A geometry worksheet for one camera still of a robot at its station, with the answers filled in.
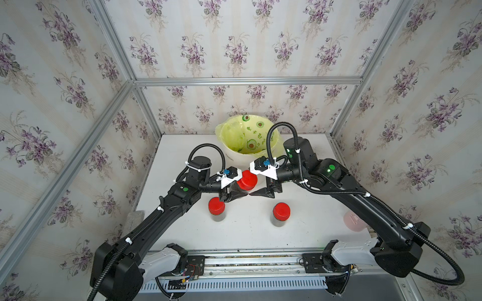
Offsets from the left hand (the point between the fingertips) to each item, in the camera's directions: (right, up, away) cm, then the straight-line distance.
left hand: (244, 184), depth 71 cm
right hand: (+3, +4, -8) cm, 9 cm away
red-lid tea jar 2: (+1, +2, -8) cm, 8 cm away
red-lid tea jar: (-12, -11, +6) cm, 17 cm away
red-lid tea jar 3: (+15, -13, +5) cm, 20 cm away
